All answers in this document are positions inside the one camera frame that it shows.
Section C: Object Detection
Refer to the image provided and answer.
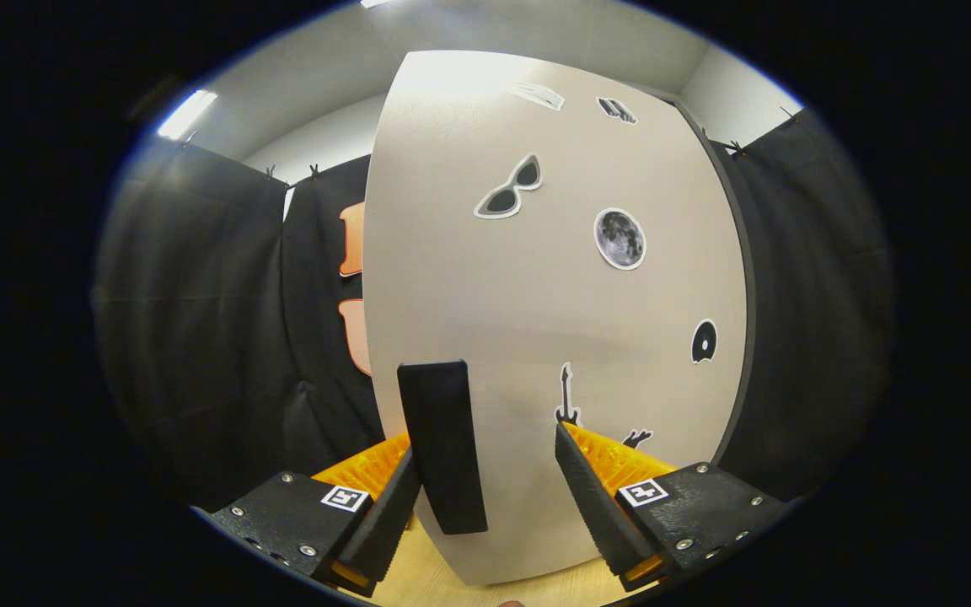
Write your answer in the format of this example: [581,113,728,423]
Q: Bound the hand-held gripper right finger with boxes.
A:
[554,421,791,593]

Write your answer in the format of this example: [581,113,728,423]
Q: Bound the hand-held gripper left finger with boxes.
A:
[190,432,424,599]

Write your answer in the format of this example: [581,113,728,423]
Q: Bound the black door handle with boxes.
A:
[396,359,490,536]

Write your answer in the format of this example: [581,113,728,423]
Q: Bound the beige shoe cabinet door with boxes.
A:
[362,50,748,588]

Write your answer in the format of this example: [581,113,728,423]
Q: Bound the dark grey shoe cabinet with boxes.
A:
[673,99,759,466]

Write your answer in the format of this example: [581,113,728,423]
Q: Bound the black backdrop cloth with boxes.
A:
[91,105,897,508]

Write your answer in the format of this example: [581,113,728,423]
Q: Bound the row of black cloth clips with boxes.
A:
[182,105,800,183]

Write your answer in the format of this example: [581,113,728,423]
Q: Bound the narrow ceiling light panel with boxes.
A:
[156,89,220,142]

